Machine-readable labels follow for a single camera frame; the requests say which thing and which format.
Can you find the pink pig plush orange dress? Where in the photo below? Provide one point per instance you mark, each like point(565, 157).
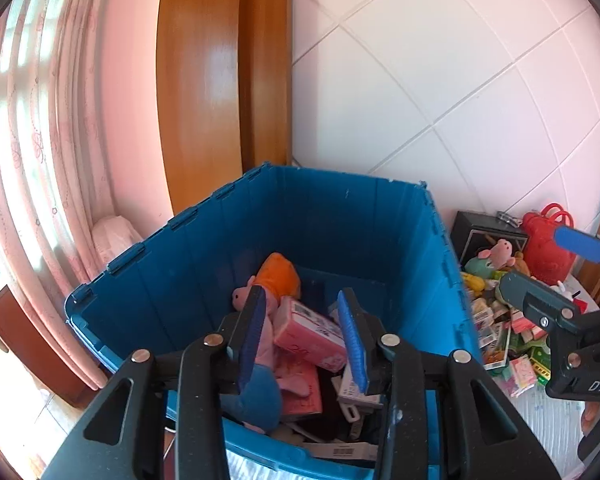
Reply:
point(280, 275)

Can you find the pile of medicine boxes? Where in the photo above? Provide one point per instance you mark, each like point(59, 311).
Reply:
point(495, 335)

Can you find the dark wooden furniture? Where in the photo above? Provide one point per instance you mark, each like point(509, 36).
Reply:
point(30, 345)

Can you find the pink pig plush blue body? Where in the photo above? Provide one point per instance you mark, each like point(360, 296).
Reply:
point(260, 402)

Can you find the person's right hand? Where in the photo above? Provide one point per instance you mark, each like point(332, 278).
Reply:
point(592, 416)

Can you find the pink printed box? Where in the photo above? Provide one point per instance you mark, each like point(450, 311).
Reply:
point(305, 405)

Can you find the blue plastic storage bin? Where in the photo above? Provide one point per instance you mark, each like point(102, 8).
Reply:
point(330, 220)

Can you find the pink sheer curtain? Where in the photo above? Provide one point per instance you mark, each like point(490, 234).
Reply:
point(45, 160)

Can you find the white cloth bundle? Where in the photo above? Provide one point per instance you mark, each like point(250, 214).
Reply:
point(112, 240)

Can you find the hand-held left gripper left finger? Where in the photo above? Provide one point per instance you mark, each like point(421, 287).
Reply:
point(254, 340)

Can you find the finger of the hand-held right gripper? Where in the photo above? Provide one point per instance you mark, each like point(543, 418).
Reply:
point(525, 292)
point(580, 243)

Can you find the wooden post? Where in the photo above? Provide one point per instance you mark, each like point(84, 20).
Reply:
point(592, 277)

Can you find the yellow plastic toy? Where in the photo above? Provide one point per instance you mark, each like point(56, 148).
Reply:
point(472, 282)

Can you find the small pink pig plush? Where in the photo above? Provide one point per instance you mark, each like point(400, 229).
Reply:
point(500, 250)

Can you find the white barcode box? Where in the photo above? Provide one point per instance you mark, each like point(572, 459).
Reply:
point(340, 449)

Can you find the pink medicine box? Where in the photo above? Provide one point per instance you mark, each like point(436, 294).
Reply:
point(310, 335)

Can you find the silver metal clip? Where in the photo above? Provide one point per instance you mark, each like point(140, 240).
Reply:
point(507, 218)

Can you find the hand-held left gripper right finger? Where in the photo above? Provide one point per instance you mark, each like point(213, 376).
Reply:
point(356, 350)

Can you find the white medicine box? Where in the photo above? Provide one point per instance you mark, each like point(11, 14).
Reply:
point(352, 392)

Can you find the red toy handbag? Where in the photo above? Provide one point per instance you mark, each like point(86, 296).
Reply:
point(545, 255)

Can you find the black box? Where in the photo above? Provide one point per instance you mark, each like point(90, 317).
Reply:
point(472, 225)

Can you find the white rabbit toy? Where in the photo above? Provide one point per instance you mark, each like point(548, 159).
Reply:
point(570, 296)

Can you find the wooden door frame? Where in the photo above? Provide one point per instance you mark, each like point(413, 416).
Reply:
point(200, 85)

